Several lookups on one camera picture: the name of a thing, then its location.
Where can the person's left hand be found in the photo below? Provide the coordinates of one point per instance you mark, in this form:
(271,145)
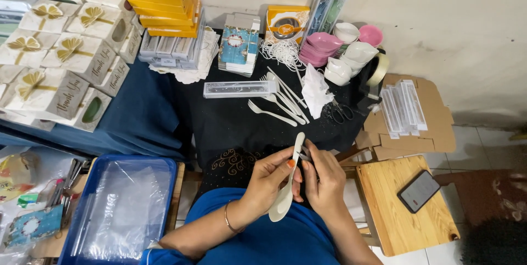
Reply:
(263,178)

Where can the person's right hand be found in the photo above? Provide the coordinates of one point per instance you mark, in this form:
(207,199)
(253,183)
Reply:
(327,187)

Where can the cream plastic spoon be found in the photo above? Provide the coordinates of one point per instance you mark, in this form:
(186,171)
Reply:
(284,96)
(282,205)

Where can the small metal thread snips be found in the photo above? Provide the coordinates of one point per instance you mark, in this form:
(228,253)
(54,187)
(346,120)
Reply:
(304,154)

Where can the gold bangle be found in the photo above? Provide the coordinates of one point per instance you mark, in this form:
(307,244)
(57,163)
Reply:
(227,220)

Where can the black embroidered cloth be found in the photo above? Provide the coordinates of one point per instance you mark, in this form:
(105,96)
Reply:
(230,125)

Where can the person's blue clothing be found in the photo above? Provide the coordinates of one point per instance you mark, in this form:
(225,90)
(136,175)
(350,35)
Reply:
(280,240)

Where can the wooden stool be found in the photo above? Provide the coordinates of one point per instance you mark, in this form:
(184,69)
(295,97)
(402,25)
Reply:
(395,224)

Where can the cream chopstick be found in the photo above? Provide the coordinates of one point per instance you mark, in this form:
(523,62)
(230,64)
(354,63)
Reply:
(294,100)
(288,86)

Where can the black smartphone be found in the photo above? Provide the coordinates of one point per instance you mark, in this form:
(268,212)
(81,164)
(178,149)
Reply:
(418,191)

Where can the clear patterned cutlery box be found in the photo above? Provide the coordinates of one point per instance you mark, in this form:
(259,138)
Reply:
(238,89)

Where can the crumpled white plastic sheet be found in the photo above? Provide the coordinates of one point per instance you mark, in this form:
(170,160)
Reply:
(316,90)

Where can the row of clear long boxes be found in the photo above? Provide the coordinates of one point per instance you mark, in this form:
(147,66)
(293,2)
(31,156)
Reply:
(402,106)

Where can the stack of small white bowls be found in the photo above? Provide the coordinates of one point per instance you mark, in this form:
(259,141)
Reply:
(337,71)

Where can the black tape dispenser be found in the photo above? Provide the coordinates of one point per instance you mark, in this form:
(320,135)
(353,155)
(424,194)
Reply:
(372,80)

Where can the flat brown cardboard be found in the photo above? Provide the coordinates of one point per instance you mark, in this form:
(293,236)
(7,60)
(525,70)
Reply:
(436,125)

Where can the white paper doilies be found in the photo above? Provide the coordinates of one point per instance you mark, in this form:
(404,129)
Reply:
(208,57)

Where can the stack of blue patterned boxes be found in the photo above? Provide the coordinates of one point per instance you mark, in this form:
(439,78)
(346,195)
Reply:
(238,47)

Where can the stack of white leaf bowls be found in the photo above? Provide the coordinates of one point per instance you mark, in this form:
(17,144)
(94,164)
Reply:
(359,53)

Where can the stack of pink plates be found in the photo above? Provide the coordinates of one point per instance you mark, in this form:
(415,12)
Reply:
(319,49)

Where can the dark blue cloth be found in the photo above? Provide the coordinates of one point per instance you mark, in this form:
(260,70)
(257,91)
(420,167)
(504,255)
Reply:
(140,112)

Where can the stack of clear plastic bags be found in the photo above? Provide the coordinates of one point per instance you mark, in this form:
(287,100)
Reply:
(123,211)

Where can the red patterned mat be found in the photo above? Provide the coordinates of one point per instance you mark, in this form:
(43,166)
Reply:
(481,195)

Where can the white bowl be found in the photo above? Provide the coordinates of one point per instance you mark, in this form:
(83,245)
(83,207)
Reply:
(346,32)

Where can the orange window gift box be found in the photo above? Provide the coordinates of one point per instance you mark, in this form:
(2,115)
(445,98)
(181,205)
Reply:
(286,24)

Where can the stack of flat white boxes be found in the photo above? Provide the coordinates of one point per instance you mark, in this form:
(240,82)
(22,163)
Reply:
(173,49)

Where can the pink bowl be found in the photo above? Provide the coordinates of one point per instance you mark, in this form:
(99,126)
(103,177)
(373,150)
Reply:
(370,34)

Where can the clear box with blue cutlery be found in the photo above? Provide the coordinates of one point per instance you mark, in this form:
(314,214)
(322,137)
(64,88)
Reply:
(320,14)

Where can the clear box with green cutlery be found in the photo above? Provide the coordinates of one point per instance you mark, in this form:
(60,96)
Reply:
(336,12)

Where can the dark doormat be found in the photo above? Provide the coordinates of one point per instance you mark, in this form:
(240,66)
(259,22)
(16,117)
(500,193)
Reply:
(498,244)

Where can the blue plastic crate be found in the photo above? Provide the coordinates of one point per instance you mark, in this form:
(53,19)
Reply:
(78,224)

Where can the bundle of metal cutlery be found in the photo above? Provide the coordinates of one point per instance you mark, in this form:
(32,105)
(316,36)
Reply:
(66,187)

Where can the stack of yellow boxes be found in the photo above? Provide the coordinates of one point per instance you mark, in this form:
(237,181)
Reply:
(164,1)

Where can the pile of white gift boxes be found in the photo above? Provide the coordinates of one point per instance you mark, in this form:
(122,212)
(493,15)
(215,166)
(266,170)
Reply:
(70,51)

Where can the blue patterned box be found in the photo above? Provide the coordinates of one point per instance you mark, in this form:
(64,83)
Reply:
(33,226)

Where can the heap of printed plastic packets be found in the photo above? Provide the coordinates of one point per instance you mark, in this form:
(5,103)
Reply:
(16,174)

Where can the silver foil sheets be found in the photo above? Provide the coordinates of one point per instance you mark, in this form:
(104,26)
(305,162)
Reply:
(14,5)

